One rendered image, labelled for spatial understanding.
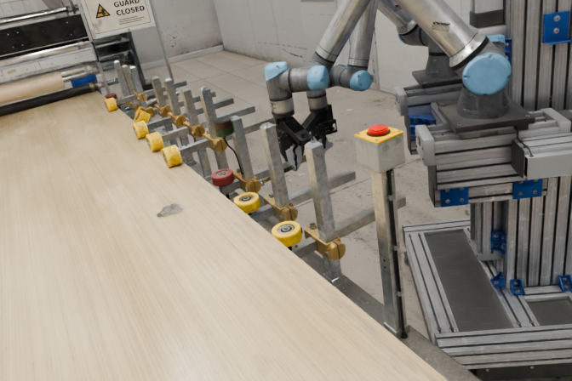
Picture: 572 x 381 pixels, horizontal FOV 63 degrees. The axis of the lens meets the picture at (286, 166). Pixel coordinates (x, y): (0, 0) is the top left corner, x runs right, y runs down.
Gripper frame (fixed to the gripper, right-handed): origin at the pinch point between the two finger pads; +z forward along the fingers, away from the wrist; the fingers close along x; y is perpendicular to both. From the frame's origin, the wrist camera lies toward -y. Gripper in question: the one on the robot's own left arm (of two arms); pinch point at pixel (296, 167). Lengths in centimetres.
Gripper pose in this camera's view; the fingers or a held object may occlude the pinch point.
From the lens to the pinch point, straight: 156.5
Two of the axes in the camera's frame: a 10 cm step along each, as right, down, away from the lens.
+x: -8.5, 3.4, -4.0
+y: -5.0, -2.8, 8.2
